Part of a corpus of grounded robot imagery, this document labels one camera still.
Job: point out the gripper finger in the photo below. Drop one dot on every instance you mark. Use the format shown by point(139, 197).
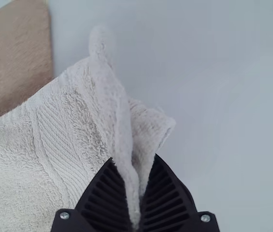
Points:
point(167, 200)
point(102, 200)

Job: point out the pale towel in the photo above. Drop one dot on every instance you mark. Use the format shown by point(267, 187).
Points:
point(54, 145)

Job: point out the cork mat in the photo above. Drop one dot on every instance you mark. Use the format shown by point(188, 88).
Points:
point(13, 60)

